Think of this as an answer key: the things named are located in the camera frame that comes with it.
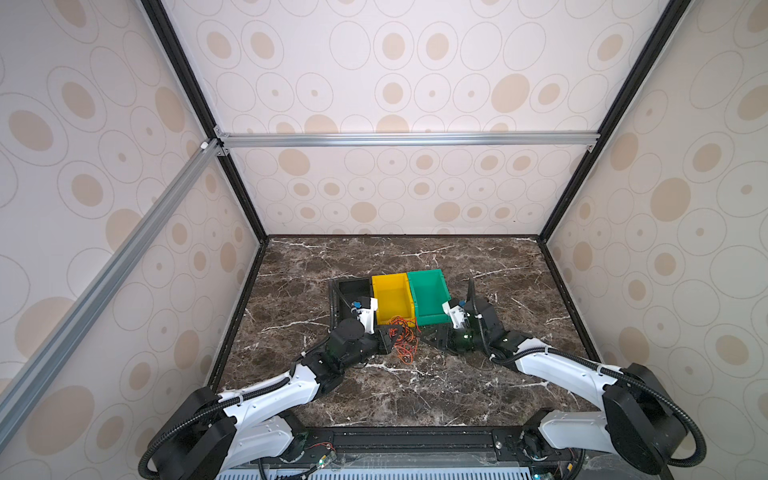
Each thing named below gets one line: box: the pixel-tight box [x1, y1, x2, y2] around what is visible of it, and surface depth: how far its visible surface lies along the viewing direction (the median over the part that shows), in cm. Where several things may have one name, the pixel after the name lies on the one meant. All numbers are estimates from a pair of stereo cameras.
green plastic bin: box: [407, 269, 452, 326], surface depth 102 cm
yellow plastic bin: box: [371, 273, 416, 328], surface depth 101 cm
